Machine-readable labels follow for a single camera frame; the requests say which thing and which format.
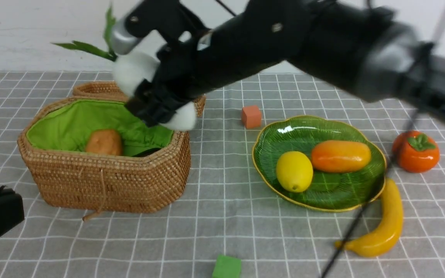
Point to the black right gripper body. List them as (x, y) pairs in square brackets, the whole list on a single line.
[(189, 69)]

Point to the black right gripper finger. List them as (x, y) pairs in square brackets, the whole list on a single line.
[(156, 104)]

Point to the white radish with green leaves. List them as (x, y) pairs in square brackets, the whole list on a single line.
[(131, 69)]

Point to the dark purple eggplant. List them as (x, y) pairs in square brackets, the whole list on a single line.
[(147, 152)]

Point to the brown potato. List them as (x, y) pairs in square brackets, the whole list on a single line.
[(106, 142)]

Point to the yellow lemon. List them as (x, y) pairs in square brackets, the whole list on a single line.
[(294, 171)]

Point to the orange yellow mango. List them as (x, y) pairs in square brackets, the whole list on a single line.
[(334, 156)]

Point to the orange persimmon with green calyx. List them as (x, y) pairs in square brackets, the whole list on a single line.
[(416, 152)]

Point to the yellow banana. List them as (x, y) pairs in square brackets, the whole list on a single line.
[(382, 239)]

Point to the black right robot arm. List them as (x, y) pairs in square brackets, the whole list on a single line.
[(361, 51)]

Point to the woven wicker basket green lining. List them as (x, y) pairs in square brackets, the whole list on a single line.
[(52, 147)]

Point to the woven wicker basket lid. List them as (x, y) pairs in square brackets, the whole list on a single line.
[(108, 90)]

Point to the orange foam cube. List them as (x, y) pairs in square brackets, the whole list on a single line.
[(251, 116)]

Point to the grey checked tablecloth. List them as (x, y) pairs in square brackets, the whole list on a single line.
[(226, 208)]

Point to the green leaf-shaped glass plate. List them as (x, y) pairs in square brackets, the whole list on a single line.
[(329, 192)]

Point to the green foam cube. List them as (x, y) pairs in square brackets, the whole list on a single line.
[(227, 267)]

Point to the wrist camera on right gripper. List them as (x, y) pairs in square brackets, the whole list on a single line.
[(169, 18)]

